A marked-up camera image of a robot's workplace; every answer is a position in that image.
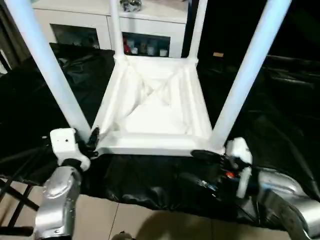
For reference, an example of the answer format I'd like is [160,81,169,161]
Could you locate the beige curtain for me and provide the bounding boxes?
[0,4,34,74]

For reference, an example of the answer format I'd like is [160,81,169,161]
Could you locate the long black metal bar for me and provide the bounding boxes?
[266,55,320,65]

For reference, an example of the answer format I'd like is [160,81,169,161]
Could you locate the black work mat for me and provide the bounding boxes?
[0,42,320,230]

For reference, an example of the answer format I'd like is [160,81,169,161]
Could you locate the black folding table frame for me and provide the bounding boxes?
[0,174,40,229]

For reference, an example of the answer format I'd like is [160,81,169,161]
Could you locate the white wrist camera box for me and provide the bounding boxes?
[224,136,254,199]
[49,127,92,173]

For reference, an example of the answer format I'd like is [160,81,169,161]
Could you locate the white plastic table top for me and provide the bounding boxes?
[93,54,226,158]

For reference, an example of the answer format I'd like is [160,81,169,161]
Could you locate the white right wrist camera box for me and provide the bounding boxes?
[224,136,254,199]

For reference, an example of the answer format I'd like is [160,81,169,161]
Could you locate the white cabinet with glass doors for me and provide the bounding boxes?
[31,0,188,59]

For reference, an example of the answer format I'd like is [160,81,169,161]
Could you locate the dark robot body part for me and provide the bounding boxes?
[111,231,134,240]

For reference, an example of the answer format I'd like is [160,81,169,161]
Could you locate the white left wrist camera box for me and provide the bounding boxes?
[49,127,92,173]

